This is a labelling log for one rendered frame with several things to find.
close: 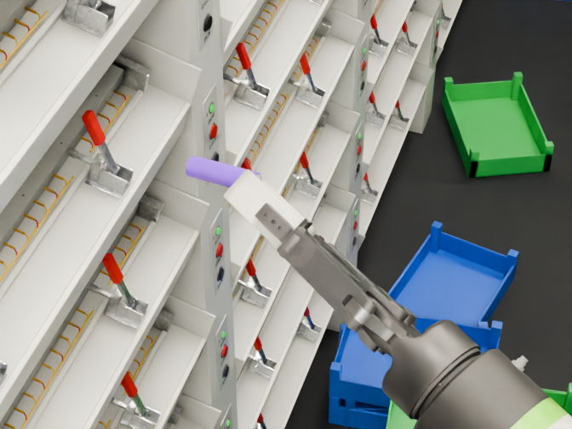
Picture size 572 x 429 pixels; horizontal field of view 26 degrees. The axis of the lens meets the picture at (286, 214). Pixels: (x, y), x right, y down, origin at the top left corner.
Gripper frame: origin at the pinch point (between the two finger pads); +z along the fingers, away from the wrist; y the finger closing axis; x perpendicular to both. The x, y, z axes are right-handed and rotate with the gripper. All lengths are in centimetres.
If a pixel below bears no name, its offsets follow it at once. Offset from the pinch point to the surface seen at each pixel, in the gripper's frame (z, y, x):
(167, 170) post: 27.8, 35.3, -8.7
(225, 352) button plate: 18, 65, -25
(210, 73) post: 29.6, 31.2, 3.3
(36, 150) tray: 17.1, -5.5, -9.1
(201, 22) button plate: 30.2, 23.3, 7.0
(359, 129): 48, 121, 9
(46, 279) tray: 15.5, 7.6, -19.8
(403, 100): 69, 183, 21
